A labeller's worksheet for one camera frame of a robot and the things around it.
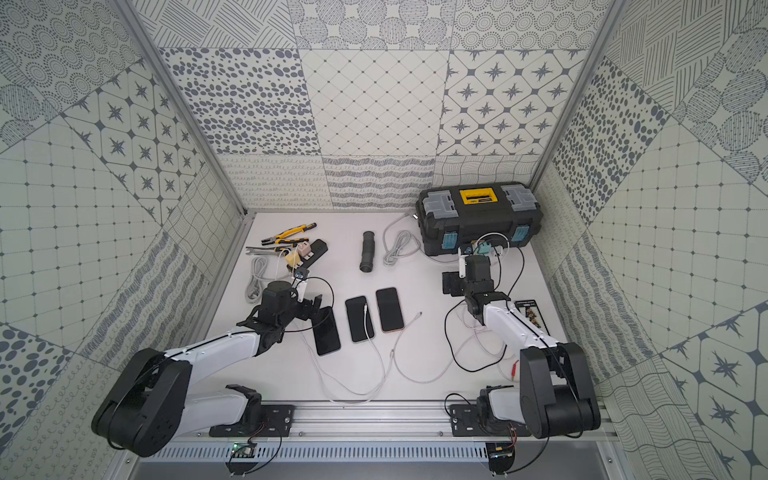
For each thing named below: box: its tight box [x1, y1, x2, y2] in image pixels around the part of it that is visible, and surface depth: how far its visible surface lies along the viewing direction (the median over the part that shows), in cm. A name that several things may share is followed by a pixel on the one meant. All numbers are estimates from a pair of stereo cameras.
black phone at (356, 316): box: [345, 296, 374, 342], surface depth 92 cm
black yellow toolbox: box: [415, 181, 544, 256], surface depth 100 cm
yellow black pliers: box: [261, 223, 317, 246], surface depth 113 cm
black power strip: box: [296, 239, 329, 269], surface depth 108 cm
